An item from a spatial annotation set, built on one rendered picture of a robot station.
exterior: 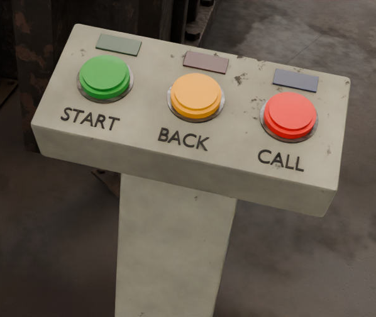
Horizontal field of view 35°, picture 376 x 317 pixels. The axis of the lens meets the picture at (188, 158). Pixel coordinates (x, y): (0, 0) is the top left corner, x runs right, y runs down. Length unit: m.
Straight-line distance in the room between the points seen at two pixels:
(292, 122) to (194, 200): 0.11
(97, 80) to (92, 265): 0.69
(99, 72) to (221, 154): 0.12
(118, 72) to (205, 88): 0.07
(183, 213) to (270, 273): 0.66
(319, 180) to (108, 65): 0.19
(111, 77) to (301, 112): 0.15
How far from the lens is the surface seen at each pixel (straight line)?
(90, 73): 0.49
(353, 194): 1.38
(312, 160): 0.46
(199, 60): 0.50
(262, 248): 1.20
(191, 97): 0.47
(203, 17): 1.80
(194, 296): 0.59
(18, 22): 1.19
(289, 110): 0.47
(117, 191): 1.25
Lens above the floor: 0.87
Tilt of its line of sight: 40 degrees down
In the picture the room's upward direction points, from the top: 8 degrees clockwise
